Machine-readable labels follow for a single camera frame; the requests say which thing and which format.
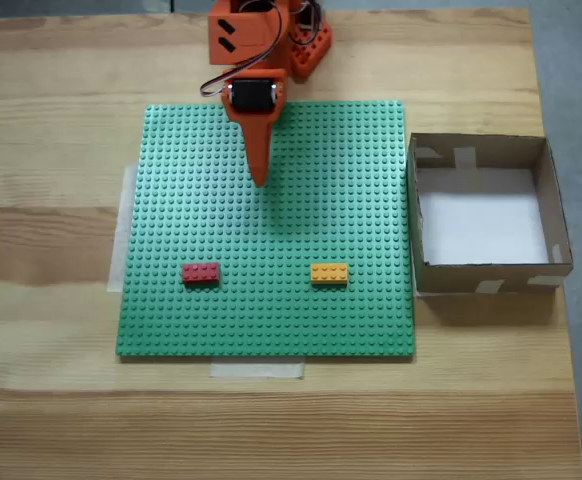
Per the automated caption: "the cardboard box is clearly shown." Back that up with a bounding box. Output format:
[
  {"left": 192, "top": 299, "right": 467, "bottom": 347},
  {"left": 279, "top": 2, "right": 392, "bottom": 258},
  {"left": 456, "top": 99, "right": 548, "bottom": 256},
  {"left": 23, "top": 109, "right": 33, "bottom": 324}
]
[{"left": 407, "top": 131, "right": 575, "bottom": 299}]

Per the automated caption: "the yellow lego block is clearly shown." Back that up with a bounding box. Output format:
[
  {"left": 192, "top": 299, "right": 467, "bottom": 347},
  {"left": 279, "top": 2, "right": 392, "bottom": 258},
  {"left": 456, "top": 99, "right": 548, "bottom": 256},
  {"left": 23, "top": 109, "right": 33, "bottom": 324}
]
[{"left": 309, "top": 262, "right": 351, "bottom": 287}]

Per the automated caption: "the white paper sheet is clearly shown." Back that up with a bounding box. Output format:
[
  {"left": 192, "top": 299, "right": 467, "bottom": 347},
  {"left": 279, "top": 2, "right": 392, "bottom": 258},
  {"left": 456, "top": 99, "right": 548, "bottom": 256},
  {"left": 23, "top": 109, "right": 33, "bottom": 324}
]
[{"left": 417, "top": 168, "right": 551, "bottom": 267}]

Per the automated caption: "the servo cable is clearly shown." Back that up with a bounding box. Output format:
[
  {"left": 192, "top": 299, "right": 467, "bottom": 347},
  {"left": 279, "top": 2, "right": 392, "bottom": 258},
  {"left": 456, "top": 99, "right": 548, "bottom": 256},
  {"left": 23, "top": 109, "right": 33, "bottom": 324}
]
[{"left": 199, "top": 0, "right": 293, "bottom": 100}]

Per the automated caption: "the masking tape strip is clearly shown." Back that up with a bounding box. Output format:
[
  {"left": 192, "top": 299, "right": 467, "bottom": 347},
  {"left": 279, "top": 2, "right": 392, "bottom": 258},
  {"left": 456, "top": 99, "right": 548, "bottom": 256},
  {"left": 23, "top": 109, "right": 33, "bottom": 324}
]
[
  {"left": 107, "top": 163, "right": 138, "bottom": 295},
  {"left": 209, "top": 358, "right": 306, "bottom": 380}
]

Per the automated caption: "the red lego block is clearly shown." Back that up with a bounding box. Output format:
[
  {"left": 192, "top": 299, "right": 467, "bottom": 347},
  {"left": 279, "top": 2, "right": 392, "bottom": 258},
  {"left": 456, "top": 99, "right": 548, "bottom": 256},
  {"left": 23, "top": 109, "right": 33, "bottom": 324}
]
[{"left": 180, "top": 262, "right": 222, "bottom": 287}]

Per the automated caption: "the green lego baseplate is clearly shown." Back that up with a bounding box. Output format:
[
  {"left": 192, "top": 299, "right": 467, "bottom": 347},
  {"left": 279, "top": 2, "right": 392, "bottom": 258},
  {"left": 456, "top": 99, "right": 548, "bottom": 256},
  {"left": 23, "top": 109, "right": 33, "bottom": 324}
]
[{"left": 114, "top": 99, "right": 418, "bottom": 363}]

